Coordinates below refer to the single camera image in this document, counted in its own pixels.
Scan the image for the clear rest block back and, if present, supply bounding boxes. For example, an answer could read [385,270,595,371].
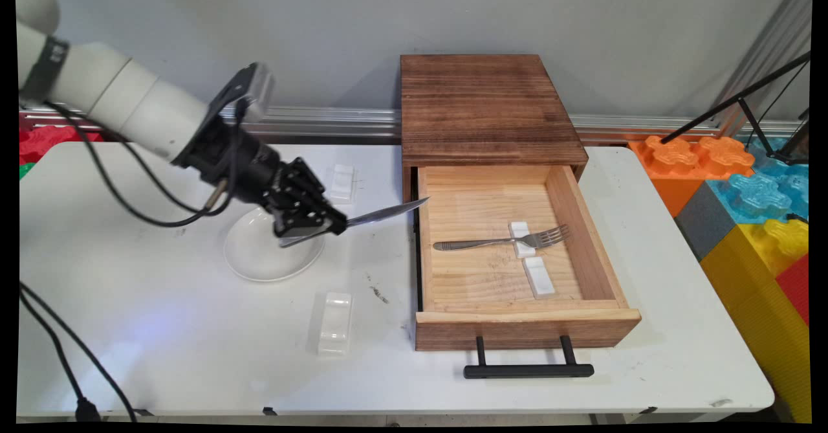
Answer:
[329,164,356,205]

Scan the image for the blue giant building block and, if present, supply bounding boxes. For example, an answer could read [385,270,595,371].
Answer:
[705,137,811,227]

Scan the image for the black drawer handle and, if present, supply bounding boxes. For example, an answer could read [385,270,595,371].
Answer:
[463,335,595,380]

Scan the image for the white cutlery rest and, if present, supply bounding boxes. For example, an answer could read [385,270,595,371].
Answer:
[508,221,538,260]
[523,256,558,300]

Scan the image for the grey giant building block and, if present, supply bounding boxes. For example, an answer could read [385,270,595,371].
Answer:
[674,181,739,263]

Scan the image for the black tripod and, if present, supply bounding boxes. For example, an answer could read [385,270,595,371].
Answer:
[659,51,812,167]

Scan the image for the white round plate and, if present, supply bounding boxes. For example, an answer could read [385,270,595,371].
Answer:
[224,205,326,283]

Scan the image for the clear rest block front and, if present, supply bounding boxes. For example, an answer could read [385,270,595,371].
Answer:
[317,292,354,357]

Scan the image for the light wooden drawer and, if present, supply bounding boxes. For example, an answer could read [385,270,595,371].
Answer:
[414,164,643,352]

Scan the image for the silver fork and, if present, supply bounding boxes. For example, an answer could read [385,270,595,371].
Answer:
[433,224,571,252]

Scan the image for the dark wooden drawer cabinet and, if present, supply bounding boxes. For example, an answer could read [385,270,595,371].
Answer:
[400,54,590,211]

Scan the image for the yellow giant building block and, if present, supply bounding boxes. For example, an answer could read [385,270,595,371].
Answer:
[700,218,812,425]

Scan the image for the clear rest block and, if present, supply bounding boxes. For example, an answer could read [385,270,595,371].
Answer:
[329,164,356,205]
[317,292,354,357]

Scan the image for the silver table knife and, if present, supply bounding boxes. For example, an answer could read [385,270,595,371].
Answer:
[279,196,431,249]

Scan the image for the aluminium wall rail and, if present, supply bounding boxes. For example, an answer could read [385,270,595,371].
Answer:
[18,105,804,148]

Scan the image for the orange giant building block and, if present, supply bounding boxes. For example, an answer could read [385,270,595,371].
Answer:
[628,135,756,218]

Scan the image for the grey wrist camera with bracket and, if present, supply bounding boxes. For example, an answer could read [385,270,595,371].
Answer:
[206,62,276,139]

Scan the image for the black cable with plug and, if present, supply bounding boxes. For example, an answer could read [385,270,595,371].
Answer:
[18,100,243,422]

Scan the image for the red giant building block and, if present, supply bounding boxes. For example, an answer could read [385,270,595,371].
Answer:
[18,125,105,166]
[775,254,811,328]

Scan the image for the grey arm strap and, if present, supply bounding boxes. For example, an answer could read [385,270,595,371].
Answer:
[19,34,71,105]

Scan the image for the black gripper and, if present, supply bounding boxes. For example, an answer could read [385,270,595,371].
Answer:
[172,117,348,239]

